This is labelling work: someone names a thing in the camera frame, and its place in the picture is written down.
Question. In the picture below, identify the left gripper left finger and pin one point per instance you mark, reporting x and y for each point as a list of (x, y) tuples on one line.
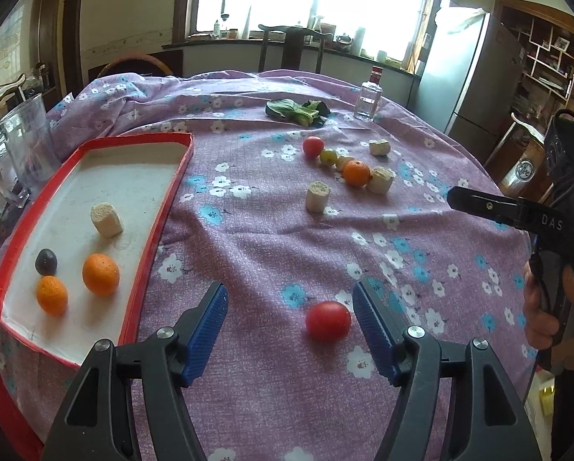
[(96, 418)]

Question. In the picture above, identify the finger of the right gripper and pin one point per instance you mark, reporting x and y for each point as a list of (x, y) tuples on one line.
[(499, 209)]

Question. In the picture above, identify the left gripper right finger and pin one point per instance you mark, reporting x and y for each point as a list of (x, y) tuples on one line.
[(486, 419)]

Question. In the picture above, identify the large red tomato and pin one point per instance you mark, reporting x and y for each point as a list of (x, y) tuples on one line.
[(328, 322)]

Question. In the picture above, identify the orange tangerine from table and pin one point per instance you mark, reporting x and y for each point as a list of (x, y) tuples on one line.
[(356, 173)]

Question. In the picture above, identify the person's right hand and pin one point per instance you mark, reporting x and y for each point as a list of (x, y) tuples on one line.
[(540, 326)]

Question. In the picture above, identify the red cloth under table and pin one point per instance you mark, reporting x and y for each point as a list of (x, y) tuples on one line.
[(17, 431)]

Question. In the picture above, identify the orange tangerine tray left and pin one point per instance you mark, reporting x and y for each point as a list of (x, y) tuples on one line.
[(52, 295)]

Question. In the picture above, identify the orange tangerine tray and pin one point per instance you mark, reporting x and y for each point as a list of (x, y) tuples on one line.
[(101, 274), (52, 295)]

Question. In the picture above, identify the silver refrigerator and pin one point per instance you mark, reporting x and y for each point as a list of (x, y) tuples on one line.
[(470, 78)]

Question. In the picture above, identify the orange tangerine tray right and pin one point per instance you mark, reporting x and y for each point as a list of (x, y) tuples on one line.
[(101, 274)]

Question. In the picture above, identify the red rimmed white tray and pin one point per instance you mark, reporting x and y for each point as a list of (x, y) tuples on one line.
[(79, 260)]

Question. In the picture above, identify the dark purple plum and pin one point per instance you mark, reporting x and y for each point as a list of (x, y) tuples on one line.
[(46, 262)]

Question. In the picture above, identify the small corn piece hidden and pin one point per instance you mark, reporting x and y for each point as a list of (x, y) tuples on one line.
[(342, 162)]

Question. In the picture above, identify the small glass bottle red cap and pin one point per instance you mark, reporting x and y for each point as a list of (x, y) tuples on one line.
[(369, 95)]

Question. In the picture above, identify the green grape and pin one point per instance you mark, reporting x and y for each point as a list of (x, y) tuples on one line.
[(328, 157)]

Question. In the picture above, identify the small red tomato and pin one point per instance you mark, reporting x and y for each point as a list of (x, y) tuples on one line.
[(312, 147)]

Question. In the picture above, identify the green leafy vegetable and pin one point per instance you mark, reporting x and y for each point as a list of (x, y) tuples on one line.
[(307, 114)]

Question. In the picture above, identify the clear plastic pitcher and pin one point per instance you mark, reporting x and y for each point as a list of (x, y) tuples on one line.
[(27, 154)]

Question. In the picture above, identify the dark wooden chair far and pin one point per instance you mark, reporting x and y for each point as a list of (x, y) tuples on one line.
[(293, 46)]

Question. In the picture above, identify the round backed wooden chair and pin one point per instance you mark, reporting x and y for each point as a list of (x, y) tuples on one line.
[(142, 64)]

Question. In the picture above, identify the wooden wall shelf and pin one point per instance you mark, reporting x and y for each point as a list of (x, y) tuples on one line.
[(547, 37)]

